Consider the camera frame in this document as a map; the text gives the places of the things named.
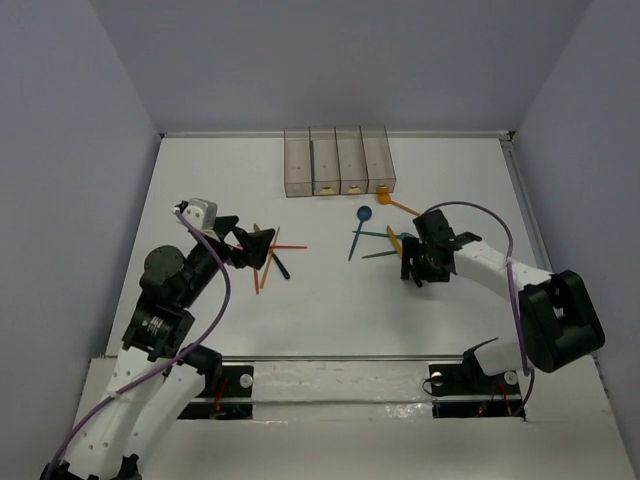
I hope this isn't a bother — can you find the purple cable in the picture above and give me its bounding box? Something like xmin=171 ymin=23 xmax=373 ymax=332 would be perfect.
xmin=45 ymin=204 xmax=232 ymax=476
xmin=413 ymin=200 xmax=536 ymax=376

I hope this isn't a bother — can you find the teal fork lower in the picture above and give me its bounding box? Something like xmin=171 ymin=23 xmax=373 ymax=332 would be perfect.
xmin=361 ymin=248 xmax=402 ymax=259

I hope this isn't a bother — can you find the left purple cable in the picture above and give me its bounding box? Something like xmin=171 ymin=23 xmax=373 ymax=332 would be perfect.
xmin=45 ymin=204 xmax=232 ymax=476

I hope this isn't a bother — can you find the teal fork upper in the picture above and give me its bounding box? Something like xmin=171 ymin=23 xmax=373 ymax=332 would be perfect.
xmin=359 ymin=230 xmax=416 ymax=241

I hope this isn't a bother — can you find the yellow orange spoon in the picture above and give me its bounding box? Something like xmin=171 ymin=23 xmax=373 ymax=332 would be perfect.
xmin=376 ymin=189 xmax=420 ymax=216

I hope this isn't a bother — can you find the gold knife black handle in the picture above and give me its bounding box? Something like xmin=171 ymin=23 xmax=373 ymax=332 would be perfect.
xmin=253 ymin=223 xmax=291 ymax=280
xmin=386 ymin=226 xmax=402 ymax=257

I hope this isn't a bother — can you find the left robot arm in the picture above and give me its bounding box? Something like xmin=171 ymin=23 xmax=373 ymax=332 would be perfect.
xmin=41 ymin=205 xmax=276 ymax=479

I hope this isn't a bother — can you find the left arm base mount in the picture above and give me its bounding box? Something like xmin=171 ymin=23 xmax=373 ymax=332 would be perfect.
xmin=178 ymin=363 xmax=254 ymax=420

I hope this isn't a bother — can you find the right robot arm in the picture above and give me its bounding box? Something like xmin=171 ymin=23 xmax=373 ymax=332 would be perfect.
xmin=401 ymin=209 xmax=605 ymax=392

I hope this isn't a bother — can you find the blue spoon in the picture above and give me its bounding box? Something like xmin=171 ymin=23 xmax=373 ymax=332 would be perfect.
xmin=348 ymin=205 xmax=372 ymax=261

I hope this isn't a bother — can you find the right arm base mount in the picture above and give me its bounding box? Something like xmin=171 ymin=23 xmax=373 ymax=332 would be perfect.
xmin=422 ymin=363 xmax=525 ymax=419

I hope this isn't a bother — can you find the teal fork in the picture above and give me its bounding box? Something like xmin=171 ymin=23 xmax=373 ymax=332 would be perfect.
xmin=359 ymin=230 xmax=416 ymax=241
xmin=361 ymin=248 xmax=402 ymax=259

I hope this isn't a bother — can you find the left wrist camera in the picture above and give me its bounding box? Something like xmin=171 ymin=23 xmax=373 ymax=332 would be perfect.
xmin=173 ymin=198 xmax=218 ymax=235

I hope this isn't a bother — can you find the yellow orange chopstick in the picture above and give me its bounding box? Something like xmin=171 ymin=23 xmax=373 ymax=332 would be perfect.
xmin=259 ymin=226 xmax=280 ymax=290

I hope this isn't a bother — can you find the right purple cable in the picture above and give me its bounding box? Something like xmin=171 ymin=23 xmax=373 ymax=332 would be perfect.
xmin=413 ymin=200 xmax=536 ymax=376

